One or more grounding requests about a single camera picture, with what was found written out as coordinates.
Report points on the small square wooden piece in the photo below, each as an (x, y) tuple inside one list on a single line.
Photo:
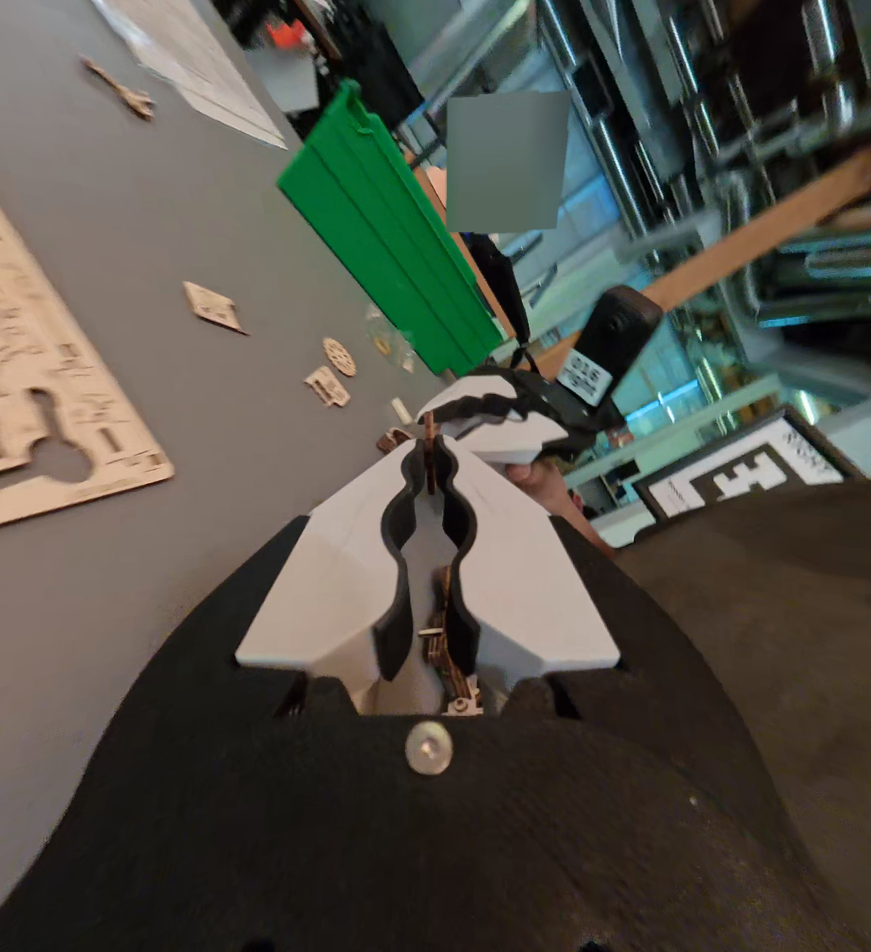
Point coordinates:
[(214, 306)]

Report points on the person's right forearm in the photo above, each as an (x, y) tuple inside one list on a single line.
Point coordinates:
[(588, 532)]

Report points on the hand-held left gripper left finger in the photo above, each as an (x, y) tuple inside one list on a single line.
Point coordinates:
[(309, 595)]

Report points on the grey desk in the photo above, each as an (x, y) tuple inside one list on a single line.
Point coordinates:
[(145, 595)]

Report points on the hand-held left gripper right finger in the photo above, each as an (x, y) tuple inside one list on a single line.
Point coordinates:
[(540, 595)]

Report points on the white cylinder stick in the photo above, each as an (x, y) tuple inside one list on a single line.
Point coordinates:
[(401, 410)]

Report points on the wooden model vehicle assembly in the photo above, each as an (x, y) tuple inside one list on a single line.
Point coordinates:
[(447, 639)]

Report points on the wooden beam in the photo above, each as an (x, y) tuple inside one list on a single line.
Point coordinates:
[(778, 223)]

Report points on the small wooden gear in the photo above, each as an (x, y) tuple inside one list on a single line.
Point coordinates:
[(339, 357)]

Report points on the person's olive shirt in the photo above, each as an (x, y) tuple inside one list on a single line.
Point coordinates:
[(815, 669)]

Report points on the black bag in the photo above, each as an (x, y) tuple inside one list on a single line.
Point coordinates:
[(502, 282)]

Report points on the green plastic bin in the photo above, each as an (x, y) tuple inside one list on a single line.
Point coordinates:
[(376, 223)]

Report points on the wooden spoked wheel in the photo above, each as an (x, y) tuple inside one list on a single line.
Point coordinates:
[(429, 454)]

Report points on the plywood sheet with keyhole cutouts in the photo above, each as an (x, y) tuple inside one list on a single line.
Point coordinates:
[(26, 387)]

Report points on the slotted flat wooden part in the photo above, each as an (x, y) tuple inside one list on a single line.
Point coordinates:
[(328, 387)]

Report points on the clear bag of small parts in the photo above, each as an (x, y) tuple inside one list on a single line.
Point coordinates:
[(391, 338)]

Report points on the wooden clamp-shaped assembly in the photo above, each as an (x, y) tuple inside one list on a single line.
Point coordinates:
[(393, 440)]

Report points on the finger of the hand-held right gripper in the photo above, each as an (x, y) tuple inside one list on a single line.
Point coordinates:
[(473, 388), (510, 439)]

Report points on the wooden lever piece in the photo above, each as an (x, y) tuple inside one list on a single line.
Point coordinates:
[(123, 91)]

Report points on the clear plastic sleeve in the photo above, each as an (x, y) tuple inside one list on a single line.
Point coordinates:
[(182, 59)]

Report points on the person's right hand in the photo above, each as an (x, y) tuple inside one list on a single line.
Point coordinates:
[(540, 483)]

